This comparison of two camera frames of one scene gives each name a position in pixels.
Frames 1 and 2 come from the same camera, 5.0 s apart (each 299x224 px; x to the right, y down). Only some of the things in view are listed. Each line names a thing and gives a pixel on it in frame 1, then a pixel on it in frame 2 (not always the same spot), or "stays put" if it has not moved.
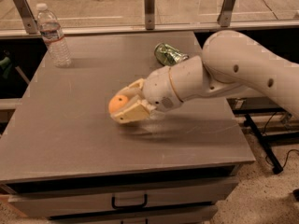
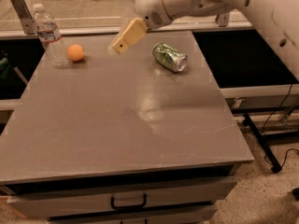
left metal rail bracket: x=21 y=2 stays put
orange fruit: x=117 y=103 to x=75 y=52
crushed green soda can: x=167 y=55 stays put
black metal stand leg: x=277 y=165 stays put
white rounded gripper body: x=161 y=90 to x=149 y=4
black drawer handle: x=130 y=206 stays put
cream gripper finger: x=138 y=112 to x=135 y=29
